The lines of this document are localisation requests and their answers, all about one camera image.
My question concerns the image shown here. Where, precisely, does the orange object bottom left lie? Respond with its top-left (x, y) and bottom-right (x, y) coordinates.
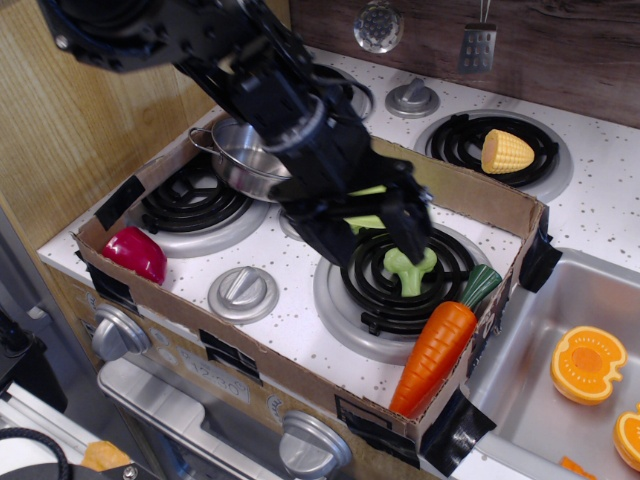
top-left (80, 440), bottom-right (131, 472)

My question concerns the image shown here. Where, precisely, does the brown cardboard fence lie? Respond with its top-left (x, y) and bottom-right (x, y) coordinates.
top-left (76, 133), bottom-right (547, 479)

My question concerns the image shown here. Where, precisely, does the green toy broccoli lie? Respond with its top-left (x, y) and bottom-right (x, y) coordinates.
top-left (383, 248), bottom-right (438, 298)

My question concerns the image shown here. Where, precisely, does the black cable bottom left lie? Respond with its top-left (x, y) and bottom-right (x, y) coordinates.
top-left (0, 427), bottom-right (71, 480)

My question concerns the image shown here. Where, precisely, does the middle silver stove knob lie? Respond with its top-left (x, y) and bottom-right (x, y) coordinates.
top-left (278, 208), bottom-right (307, 243)

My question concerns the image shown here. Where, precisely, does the right silver oven knob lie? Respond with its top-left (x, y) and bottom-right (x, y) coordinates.
top-left (279, 410), bottom-right (352, 479)

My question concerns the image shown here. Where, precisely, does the hanging metal strainer ladle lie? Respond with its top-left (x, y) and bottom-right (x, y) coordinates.
top-left (353, 1), bottom-right (404, 54)

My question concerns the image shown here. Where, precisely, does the hanging metal slotted spatula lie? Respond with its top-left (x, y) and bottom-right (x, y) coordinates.
top-left (457, 0), bottom-right (498, 75)

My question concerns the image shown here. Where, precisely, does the back left black burner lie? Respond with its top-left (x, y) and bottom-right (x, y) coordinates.
top-left (313, 64), bottom-right (371, 120)

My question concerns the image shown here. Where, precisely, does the back right black burner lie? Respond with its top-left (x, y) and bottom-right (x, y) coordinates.
top-left (425, 113), bottom-right (560, 187)

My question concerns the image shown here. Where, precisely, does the large orange pumpkin half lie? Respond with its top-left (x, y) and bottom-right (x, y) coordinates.
top-left (550, 326), bottom-right (628, 406)

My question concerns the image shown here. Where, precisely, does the silver stove knob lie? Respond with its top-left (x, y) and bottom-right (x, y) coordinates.
top-left (278, 208), bottom-right (307, 243)
top-left (207, 266), bottom-right (279, 325)
top-left (385, 78), bottom-right (440, 119)

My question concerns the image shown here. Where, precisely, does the red toy pepper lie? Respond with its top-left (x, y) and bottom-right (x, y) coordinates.
top-left (101, 226), bottom-right (168, 285)

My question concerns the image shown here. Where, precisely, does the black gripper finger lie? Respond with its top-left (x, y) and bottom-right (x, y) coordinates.
top-left (379, 192), bottom-right (432, 265)
top-left (289, 215), bottom-right (357, 268)

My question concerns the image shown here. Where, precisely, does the silver oven knob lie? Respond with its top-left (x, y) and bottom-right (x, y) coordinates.
top-left (92, 304), bottom-right (151, 362)
top-left (279, 410), bottom-right (352, 479)

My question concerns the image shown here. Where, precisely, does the light green plastic plate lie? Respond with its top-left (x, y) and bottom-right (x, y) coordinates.
top-left (344, 184), bottom-right (434, 236)

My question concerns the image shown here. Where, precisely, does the stainless steel pot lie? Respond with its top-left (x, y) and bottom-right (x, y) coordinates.
top-left (188, 118), bottom-right (291, 202)

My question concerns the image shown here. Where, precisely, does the stainless steel sink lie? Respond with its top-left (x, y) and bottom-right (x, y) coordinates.
top-left (453, 249), bottom-right (639, 479)

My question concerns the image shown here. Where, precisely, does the back silver stove knob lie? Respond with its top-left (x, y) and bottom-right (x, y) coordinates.
top-left (385, 78), bottom-right (440, 119)

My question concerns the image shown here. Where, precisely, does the silver oven door handle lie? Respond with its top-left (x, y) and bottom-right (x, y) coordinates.
top-left (98, 358), bottom-right (288, 479)

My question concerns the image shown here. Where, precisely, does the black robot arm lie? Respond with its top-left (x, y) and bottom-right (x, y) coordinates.
top-left (39, 1), bottom-right (432, 266)

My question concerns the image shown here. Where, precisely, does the front silver stove knob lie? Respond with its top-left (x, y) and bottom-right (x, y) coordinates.
top-left (207, 266), bottom-right (279, 325)

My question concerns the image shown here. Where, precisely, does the small orange pumpkin half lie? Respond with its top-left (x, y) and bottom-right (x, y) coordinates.
top-left (613, 405), bottom-right (640, 471)

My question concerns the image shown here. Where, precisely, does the yellow toy corn cob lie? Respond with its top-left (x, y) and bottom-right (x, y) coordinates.
top-left (481, 129), bottom-right (535, 174)

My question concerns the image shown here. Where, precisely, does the front right black burner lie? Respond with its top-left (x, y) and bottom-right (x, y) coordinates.
top-left (340, 226), bottom-right (482, 336)

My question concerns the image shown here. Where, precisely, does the orange toy carrot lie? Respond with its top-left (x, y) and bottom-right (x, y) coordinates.
top-left (389, 264), bottom-right (502, 418)

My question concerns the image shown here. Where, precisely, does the left silver oven knob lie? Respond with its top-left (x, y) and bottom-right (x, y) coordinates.
top-left (92, 304), bottom-right (151, 362)

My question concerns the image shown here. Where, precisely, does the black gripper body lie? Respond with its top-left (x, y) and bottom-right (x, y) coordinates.
top-left (264, 107), bottom-right (429, 221)

